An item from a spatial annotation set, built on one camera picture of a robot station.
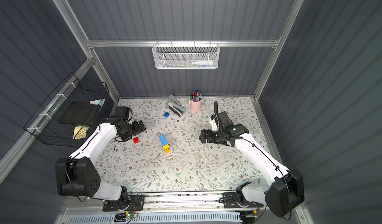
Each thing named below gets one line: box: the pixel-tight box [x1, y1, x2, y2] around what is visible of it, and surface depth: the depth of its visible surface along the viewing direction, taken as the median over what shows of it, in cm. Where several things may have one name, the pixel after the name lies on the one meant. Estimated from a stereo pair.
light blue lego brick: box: [159, 134, 169, 146], surface depth 86 cm
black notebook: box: [58, 101, 100, 125], surface depth 75 cm
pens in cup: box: [189, 89, 203, 102], surface depth 107 cm
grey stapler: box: [164, 94, 187, 118], surface depth 114 cm
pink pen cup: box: [189, 89, 203, 112], surface depth 107 cm
